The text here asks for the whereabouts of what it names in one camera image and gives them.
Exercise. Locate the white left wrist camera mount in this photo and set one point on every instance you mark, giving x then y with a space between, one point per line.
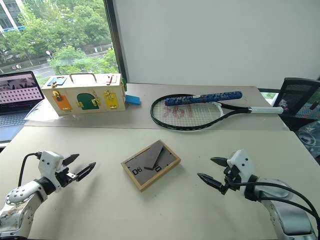
50 163

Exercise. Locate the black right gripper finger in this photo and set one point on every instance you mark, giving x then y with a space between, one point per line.
220 161
211 182

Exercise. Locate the laptop computer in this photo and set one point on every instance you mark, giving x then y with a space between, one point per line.
15 100

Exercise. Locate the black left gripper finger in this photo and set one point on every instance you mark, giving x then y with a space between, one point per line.
71 159
85 170

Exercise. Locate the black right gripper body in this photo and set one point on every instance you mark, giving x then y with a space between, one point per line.
231 179

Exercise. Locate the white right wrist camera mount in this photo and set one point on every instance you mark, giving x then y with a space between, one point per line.
241 162

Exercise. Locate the wooden picture frame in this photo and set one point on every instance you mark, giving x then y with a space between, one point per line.
151 165

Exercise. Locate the black tennis racket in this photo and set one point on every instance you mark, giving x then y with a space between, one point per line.
200 113

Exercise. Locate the dark window frame post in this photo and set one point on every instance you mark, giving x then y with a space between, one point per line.
117 40

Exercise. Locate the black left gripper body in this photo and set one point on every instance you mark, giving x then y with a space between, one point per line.
65 178

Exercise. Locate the black mesh office chair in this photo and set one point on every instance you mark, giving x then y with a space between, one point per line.
298 107

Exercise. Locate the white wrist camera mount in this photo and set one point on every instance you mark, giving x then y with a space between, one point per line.
50 163
241 162

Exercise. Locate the blue patterned rolled tube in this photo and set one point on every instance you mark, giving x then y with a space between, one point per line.
203 98

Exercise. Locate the wooden lock latch box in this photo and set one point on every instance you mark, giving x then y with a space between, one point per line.
86 96

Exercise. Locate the blue block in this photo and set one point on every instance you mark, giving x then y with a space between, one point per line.
133 99

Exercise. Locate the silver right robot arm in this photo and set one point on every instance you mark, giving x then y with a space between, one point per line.
277 205

